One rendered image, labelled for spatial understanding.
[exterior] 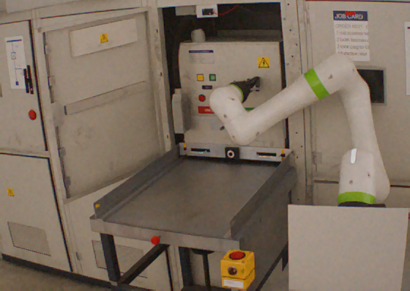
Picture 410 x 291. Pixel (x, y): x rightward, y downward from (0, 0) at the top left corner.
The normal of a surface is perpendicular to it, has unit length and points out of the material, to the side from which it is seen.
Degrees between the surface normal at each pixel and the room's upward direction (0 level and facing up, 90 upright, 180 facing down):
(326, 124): 90
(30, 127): 90
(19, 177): 90
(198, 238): 90
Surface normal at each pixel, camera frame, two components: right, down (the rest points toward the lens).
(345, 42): -0.41, 0.30
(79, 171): 0.75, 0.14
